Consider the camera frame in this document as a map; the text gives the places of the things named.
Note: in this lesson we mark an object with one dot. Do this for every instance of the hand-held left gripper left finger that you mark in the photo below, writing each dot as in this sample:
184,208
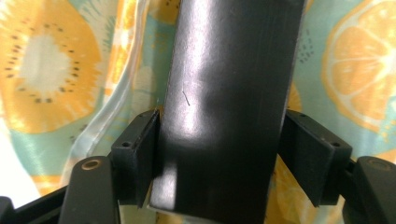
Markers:
137,155

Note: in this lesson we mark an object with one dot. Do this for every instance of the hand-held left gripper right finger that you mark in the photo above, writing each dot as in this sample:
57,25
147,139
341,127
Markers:
311,155

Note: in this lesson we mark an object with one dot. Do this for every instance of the fruit print shopping bag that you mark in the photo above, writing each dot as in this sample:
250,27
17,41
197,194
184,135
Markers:
71,71

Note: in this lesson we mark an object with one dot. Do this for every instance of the glossy black object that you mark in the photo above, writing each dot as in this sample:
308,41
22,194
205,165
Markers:
230,109

